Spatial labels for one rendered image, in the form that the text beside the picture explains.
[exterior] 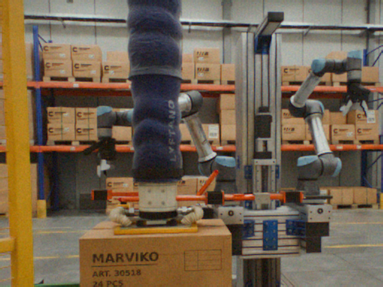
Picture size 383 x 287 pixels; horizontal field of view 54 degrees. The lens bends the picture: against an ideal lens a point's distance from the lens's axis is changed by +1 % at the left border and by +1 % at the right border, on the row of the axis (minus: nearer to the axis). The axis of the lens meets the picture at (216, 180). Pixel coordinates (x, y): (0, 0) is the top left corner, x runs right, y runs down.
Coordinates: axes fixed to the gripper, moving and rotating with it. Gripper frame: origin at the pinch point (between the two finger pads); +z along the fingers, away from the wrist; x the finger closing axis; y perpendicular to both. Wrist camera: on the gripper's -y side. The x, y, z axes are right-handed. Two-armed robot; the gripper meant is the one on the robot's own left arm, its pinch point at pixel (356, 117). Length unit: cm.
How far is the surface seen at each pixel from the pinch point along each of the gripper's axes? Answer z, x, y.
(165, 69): -15, 105, -13
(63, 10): -363, 181, 871
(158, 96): -4, 108, -11
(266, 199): 40, 62, -17
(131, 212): 45, 119, 0
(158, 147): 17, 109, -12
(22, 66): -7, 155, -34
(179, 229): 50, 102, -18
